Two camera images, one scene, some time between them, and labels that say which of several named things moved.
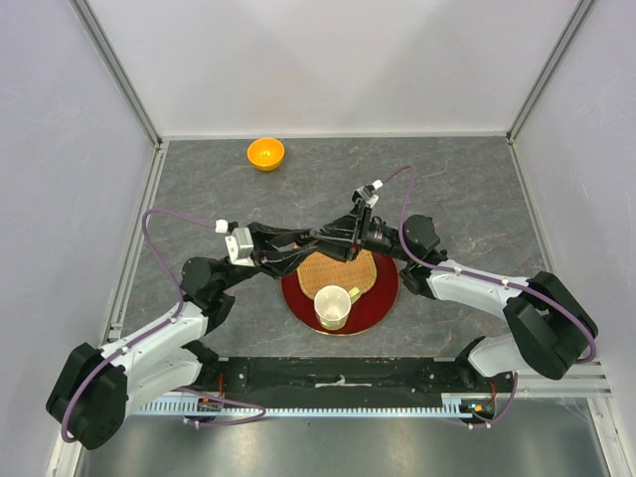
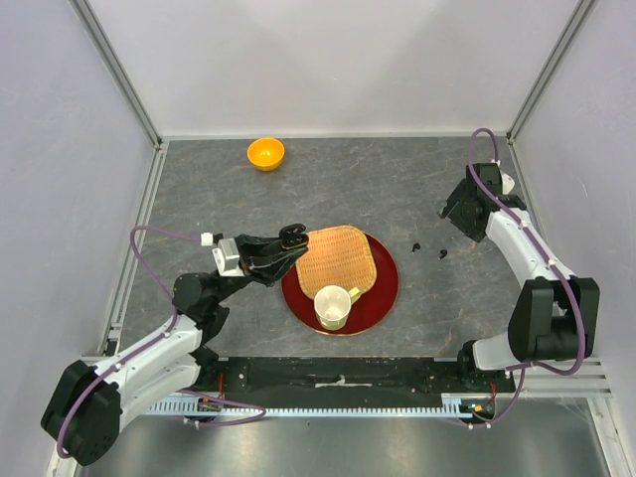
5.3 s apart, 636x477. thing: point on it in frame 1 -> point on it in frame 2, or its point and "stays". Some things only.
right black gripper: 341,238 -> 460,194
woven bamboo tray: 315,271 stays
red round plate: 368,312 stays
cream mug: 332,305 stays
